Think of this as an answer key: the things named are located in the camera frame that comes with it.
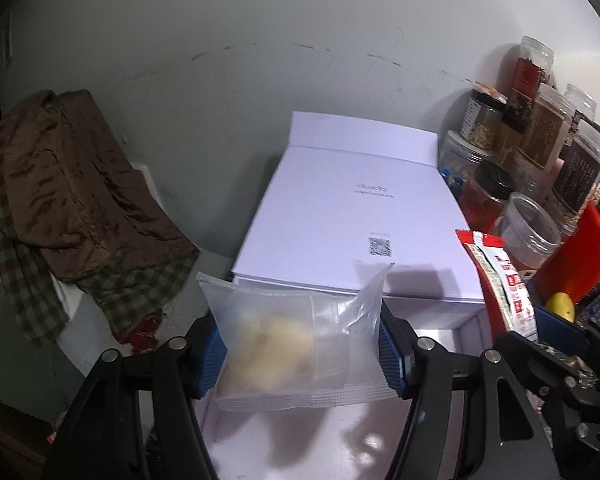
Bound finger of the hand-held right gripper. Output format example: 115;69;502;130
495;331;588;401
532;306;600;361

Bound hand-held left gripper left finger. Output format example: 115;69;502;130
40;309;231;480

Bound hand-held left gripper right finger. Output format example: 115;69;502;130
377;302;556;480

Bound red white snack packet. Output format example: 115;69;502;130
455;229;540;343

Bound clear plastic bag beige contents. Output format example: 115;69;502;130
196;262;398;413

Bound white cardboard box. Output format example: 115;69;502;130
190;110;487;480

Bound yellow lemon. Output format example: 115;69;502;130
546;292;577;323

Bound red plastic bottle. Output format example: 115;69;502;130
534;202;600;306

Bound wide clear plastic jar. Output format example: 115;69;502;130
499;192;564;270

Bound black lid jar red contents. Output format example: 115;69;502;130
459;160;517;235

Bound jar with dark label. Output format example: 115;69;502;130
550;120;600;235

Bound clear empty plastic jar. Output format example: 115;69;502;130
437;130;492;178

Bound jar with brown contents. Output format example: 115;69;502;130
517;82;577;172

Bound green checked cloth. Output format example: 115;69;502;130
0;145;201;348

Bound black lid jar of nuts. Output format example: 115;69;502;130
459;86;509;152

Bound small clear lid jar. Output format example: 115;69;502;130
562;83;599;126

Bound brown quilted cloth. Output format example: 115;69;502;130
0;89;200;282

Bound tall jar red label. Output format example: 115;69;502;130
502;35;556;133

